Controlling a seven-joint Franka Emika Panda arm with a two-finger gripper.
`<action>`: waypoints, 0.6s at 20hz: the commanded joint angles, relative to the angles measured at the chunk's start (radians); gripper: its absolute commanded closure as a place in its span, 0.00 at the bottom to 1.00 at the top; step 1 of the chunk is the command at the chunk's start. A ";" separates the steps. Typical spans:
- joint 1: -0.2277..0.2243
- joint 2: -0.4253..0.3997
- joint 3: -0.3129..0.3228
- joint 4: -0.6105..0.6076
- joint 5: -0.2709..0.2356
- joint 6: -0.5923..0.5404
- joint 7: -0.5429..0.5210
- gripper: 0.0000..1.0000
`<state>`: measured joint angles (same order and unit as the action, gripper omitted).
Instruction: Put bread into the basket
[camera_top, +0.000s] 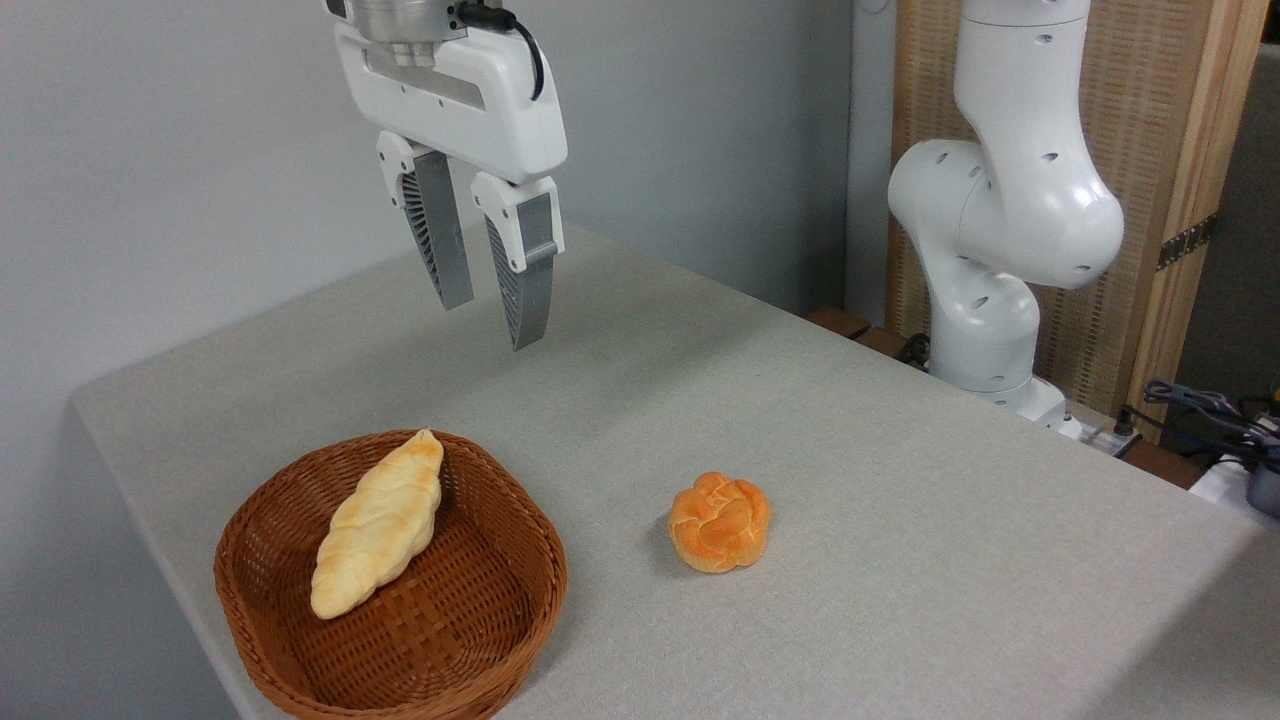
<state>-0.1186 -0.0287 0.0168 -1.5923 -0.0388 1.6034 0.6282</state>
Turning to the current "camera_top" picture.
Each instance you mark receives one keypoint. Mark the dark grey panel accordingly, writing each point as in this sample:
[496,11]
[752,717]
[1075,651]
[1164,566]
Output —
[1245,250]

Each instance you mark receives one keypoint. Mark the wooden woven folding screen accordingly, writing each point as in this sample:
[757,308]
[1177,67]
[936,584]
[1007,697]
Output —
[1150,130]

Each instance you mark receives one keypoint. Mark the grey tablecloth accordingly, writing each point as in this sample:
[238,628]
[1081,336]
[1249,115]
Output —
[850,500]

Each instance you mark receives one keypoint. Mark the long pale bread loaf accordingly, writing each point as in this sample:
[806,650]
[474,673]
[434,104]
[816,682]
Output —
[380,525]

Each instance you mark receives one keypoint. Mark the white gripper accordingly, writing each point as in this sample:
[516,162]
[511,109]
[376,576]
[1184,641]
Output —
[470,100]

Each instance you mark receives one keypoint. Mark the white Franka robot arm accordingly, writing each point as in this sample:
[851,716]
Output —
[1000,200]

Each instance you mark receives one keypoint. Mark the round orange braided bread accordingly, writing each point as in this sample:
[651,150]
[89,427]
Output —
[720,522]

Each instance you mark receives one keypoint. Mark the brown woven wicker basket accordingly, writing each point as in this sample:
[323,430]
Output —
[450,620]

